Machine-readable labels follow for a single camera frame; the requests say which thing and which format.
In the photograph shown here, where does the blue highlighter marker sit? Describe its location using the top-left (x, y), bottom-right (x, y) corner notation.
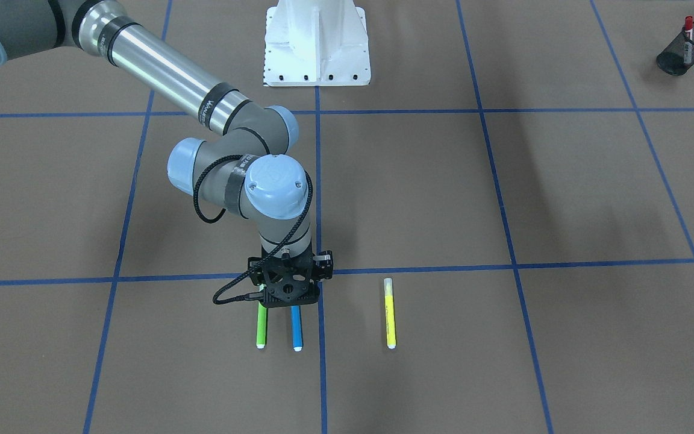
top-left (291, 306), bottom-right (303, 352)

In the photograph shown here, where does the black mesh cup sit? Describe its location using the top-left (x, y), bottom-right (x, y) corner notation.
top-left (655, 23), bottom-right (694, 76)

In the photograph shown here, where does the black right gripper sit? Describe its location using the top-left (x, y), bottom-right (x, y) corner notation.
top-left (248, 250), bottom-right (334, 309)

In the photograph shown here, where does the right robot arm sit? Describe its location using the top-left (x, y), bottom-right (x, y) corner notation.
top-left (0, 1), bottom-right (335, 308)

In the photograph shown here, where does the green highlighter marker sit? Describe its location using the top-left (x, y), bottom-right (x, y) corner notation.
top-left (255, 303), bottom-right (268, 350)

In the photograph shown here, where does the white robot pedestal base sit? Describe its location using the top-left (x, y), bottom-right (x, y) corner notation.
top-left (263, 1), bottom-right (372, 86)

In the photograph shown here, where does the red and white marker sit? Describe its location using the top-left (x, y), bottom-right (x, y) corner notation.
top-left (682, 16), bottom-right (694, 68)

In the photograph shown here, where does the yellow highlighter marker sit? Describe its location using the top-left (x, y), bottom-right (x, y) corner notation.
top-left (383, 277), bottom-right (397, 350)

